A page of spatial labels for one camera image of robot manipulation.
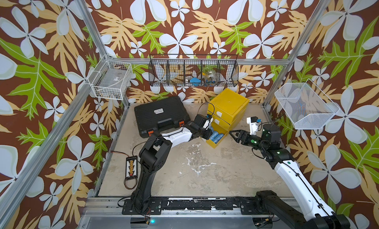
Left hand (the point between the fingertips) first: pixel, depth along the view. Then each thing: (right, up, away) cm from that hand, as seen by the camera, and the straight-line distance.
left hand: (211, 130), depth 95 cm
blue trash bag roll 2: (+4, -5, +1) cm, 7 cm away
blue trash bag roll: (+3, -3, +3) cm, 5 cm away
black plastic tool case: (-35, +11, +10) cm, 38 cm away
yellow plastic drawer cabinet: (+9, +14, -6) cm, 18 cm away
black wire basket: (-11, +40, +3) cm, 42 cm away
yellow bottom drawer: (+6, 0, +1) cm, 6 cm away
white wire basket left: (-61, +31, -9) cm, 69 cm away
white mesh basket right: (+51, +14, -15) cm, 55 cm away
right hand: (+8, 0, -20) cm, 21 cm away
